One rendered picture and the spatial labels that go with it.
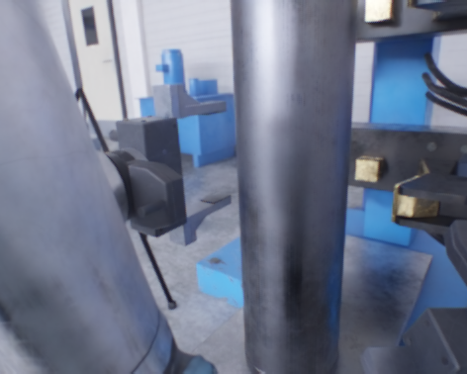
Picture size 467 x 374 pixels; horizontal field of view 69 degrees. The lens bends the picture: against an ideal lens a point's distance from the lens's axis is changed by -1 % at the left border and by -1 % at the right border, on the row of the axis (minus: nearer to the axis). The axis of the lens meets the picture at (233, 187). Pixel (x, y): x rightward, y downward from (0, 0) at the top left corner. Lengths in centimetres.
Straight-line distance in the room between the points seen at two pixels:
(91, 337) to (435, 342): 25
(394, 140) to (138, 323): 106
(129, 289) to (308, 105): 43
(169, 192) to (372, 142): 96
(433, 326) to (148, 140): 30
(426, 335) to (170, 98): 33
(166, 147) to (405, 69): 111
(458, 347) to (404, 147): 91
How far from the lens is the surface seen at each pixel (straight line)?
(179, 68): 356
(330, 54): 57
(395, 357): 36
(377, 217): 151
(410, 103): 138
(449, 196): 86
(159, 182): 31
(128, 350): 20
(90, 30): 558
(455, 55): 297
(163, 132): 38
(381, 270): 127
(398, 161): 119
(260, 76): 57
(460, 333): 33
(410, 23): 117
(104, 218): 16
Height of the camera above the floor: 79
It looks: 18 degrees down
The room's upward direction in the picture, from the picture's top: 3 degrees counter-clockwise
